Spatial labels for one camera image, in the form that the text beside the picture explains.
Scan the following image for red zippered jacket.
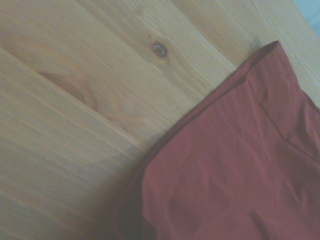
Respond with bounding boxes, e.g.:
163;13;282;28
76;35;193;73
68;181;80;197
111;40;320;240

